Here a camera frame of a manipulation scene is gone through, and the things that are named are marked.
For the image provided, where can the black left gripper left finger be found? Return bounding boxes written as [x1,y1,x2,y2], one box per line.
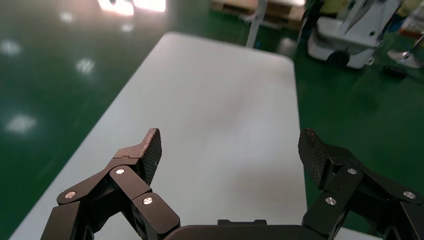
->
[40,127,181,240]

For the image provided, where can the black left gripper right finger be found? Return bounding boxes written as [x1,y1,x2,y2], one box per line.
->
[297,127,424,240]

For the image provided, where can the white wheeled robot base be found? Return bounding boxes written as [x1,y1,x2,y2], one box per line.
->
[307,0,403,70]

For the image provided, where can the metal stool base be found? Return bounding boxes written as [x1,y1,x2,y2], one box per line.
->
[385,33,424,70]

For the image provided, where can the white upright pole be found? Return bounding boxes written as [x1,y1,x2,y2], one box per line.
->
[245,0,269,49]

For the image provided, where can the stacked wooden pallets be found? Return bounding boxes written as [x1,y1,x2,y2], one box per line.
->
[210,0,307,31]

